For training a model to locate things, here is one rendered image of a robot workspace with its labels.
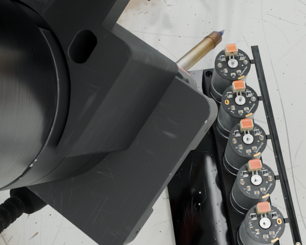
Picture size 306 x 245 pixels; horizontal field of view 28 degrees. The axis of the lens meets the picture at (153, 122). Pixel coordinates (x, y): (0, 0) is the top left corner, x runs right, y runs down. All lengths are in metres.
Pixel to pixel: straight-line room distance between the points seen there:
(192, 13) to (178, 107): 0.31
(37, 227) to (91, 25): 0.30
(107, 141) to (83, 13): 0.04
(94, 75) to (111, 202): 0.07
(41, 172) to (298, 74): 0.35
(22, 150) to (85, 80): 0.03
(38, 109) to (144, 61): 0.04
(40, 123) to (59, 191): 0.07
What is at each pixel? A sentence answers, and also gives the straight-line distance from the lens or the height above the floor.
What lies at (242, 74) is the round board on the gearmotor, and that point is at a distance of 0.42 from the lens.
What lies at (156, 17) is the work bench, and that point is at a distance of 0.51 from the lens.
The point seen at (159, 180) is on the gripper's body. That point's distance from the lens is 0.21.
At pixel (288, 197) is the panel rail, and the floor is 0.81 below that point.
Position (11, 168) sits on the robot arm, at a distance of 0.16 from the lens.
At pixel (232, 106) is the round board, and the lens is 0.41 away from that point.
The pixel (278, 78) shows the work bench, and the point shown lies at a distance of 0.50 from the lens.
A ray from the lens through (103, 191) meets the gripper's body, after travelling 0.22.
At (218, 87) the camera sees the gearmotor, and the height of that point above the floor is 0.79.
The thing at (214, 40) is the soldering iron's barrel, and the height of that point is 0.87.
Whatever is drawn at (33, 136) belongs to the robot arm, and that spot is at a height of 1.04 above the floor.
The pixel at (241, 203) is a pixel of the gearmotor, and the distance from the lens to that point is 0.41.
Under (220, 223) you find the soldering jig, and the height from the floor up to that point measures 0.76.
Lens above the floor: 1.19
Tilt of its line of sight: 68 degrees down
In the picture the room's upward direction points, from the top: 1 degrees counter-clockwise
